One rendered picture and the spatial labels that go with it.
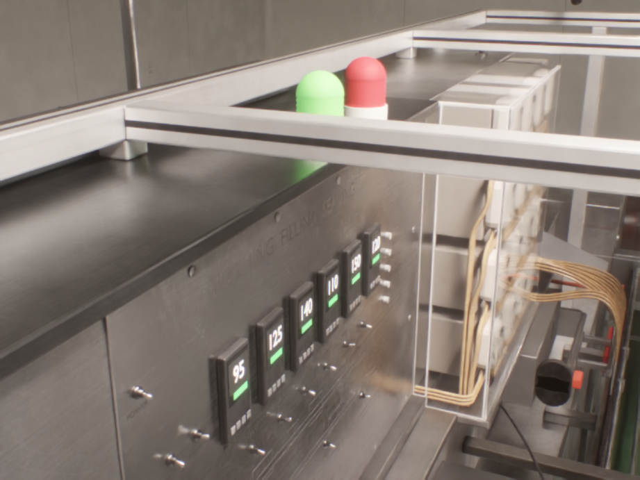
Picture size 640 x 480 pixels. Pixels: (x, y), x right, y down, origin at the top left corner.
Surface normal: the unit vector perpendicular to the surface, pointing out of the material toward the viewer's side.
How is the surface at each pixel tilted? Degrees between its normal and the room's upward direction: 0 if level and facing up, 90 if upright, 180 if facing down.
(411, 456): 0
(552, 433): 0
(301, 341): 90
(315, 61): 90
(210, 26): 90
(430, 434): 0
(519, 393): 90
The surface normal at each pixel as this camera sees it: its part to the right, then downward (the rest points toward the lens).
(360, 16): -0.40, 0.31
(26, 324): 0.00, -0.94
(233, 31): 0.91, 0.14
